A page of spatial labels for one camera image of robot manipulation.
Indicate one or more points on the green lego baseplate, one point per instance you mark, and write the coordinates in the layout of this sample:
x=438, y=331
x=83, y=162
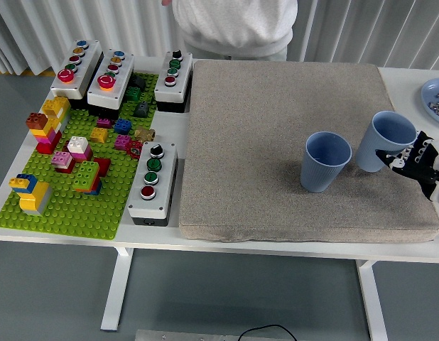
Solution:
x=63, y=220

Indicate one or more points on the yellow blue grey brick figure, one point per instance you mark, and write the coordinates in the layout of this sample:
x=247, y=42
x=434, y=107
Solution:
x=33, y=199

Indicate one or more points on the person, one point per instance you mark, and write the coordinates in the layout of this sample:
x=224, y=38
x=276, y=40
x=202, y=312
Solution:
x=233, y=21

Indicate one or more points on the dark grey lego brick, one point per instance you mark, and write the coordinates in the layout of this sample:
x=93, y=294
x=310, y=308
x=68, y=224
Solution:
x=138, y=82

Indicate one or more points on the green red blue brick stack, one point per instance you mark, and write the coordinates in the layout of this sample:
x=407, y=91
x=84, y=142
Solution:
x=86, y=175

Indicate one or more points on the brass valve fitting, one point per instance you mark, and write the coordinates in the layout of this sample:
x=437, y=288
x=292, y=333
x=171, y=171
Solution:
x=145, y=134

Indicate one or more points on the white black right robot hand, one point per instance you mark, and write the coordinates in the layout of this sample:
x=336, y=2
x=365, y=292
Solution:
x=423, y=167

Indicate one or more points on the dark green lego brick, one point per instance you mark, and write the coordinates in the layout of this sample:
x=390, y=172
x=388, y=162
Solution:
x=132, y=94

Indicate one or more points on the white table leg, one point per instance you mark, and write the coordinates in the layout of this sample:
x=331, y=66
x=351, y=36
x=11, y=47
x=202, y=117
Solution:
x=114, y=291
x=374, y=305

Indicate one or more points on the yellow brown red brick tower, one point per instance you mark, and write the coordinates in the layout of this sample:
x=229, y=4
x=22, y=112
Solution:
x=49, y=131

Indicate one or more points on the magenta lego brick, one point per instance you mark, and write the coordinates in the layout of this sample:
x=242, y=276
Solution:
x=104, y=123
x=122, y=142

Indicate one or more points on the blue lego brick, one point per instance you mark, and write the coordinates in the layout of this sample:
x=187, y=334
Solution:
x=123, y=126

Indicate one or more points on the red lego brick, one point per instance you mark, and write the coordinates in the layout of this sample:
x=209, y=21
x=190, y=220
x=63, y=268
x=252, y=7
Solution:
x=104, y=165

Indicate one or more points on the white curtain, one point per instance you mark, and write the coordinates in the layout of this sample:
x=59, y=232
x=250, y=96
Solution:
x=134, y=25

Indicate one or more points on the blue plate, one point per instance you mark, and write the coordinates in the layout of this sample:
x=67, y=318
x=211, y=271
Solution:
x=430, y=92

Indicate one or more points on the grey-brown cushion mat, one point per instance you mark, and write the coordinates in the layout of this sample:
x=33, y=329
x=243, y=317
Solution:
x=258, y=142

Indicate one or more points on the four-button control box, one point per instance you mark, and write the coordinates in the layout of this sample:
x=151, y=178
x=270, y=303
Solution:
x=166, y=177
x=182, y=78

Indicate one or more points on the yellow lego brick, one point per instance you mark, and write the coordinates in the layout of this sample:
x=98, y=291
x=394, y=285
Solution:
x=98, y=135

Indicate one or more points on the blue ribbed cup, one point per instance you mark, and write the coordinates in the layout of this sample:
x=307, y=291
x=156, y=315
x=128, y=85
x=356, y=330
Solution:
x=319, y=177
x=368, y=152

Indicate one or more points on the five-button control box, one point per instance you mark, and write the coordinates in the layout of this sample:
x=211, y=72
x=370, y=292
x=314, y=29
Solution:
x=125, y=76
x=88, y=60

